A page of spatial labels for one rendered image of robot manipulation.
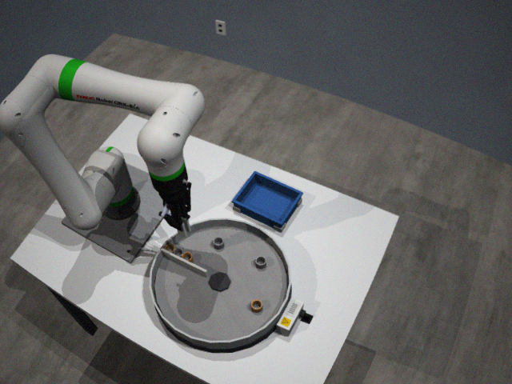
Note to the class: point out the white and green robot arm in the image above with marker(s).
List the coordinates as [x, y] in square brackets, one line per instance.
[107, 190]

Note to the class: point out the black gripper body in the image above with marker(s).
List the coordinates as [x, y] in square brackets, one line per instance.
[170, 198]

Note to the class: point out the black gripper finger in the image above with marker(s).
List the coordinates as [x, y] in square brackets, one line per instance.
[175, 221]
[185, 200]

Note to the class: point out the grey metal bushing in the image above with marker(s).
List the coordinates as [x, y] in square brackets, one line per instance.
[178, 250]
[220, 246]
[260, 258]

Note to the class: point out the bronze bushing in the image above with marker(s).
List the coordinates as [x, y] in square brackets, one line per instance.
[258, 309]
[188, 254]
[170, 246]

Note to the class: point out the blue crate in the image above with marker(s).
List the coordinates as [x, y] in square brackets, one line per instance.
[267, 200]

